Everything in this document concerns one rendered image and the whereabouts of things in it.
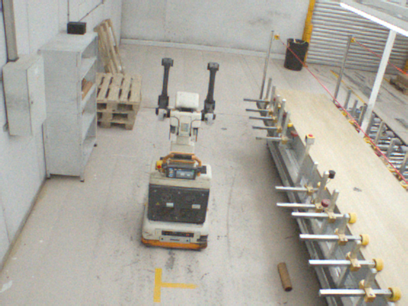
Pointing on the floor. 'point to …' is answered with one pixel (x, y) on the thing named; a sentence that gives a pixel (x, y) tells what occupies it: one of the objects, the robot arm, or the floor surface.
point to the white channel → (384, 52)
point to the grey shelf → (69, 102)
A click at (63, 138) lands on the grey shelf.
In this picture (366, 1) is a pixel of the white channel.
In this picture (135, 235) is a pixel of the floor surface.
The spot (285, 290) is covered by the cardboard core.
